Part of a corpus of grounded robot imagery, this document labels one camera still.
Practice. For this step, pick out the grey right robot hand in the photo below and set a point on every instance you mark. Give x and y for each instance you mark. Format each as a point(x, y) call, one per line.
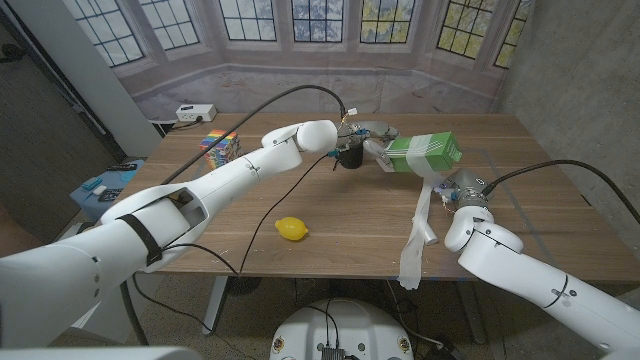
point(470, 187)

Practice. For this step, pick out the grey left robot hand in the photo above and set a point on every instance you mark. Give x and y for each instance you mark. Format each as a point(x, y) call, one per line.
point(372, 131)

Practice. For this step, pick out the green cardboard box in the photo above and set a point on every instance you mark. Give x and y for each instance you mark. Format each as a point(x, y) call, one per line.
point(442, 150)

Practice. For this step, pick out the white gauze bandage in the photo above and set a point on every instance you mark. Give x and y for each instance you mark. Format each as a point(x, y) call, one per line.
point(417, 155)

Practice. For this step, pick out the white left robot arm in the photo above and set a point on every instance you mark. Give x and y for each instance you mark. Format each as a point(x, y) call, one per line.
point(225, 180)

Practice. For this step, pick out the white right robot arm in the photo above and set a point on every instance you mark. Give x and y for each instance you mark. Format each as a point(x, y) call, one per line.
point(525, 275)

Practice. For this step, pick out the black cup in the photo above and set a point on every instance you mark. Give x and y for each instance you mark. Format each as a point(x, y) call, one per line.
point(351, 157)

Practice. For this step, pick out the white cylindrical tape roll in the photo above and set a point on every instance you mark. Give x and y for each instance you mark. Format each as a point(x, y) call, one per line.
point(430, 236)

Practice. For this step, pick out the yellow lemon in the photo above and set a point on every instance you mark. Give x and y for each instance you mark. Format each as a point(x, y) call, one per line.
point(291, 229)

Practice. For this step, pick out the rainbow striped box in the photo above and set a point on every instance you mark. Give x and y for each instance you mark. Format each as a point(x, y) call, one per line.
point(220, 147)

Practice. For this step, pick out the small blue box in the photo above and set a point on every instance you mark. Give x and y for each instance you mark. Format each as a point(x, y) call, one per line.
point(91, 183)

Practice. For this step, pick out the printed window backdrop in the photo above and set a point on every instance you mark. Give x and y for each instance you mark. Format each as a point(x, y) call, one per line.
point(425, 85)

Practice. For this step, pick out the metal table leg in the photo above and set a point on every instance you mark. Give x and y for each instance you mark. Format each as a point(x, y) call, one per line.
point(472, 320)
point(214, 305)

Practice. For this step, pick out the white power strip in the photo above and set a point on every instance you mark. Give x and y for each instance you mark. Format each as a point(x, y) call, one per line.
point(196, 112)

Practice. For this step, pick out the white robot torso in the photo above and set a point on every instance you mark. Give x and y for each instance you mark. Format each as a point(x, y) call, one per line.
point(340, 330)

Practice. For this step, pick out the black remote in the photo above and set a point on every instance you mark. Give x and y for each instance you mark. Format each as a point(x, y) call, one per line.
point(121, 167)

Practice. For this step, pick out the small white object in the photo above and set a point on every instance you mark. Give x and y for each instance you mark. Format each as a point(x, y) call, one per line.
point(99, 190)

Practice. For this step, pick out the white pillar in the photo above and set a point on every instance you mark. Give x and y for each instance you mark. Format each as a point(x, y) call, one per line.
point(85, 65)

